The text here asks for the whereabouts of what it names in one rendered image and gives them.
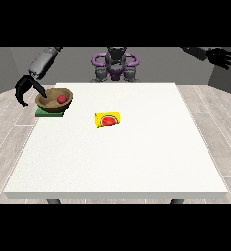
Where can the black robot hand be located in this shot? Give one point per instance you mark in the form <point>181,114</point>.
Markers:
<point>23,85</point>
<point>220,57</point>

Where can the brown wooden bowl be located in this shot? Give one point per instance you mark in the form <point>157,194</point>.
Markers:
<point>54,99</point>

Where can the green square pad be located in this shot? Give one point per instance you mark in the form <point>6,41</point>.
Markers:
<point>46,113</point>

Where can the small red ball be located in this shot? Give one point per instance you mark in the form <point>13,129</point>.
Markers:
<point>61,99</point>

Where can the yellow cup with melon print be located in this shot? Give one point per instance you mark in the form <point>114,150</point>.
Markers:
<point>107,119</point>

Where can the grey robot trunk purple rings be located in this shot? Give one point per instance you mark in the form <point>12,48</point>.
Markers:
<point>115,67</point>

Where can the dark table leg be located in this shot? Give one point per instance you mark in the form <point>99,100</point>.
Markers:
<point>177,201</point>
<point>53,201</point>

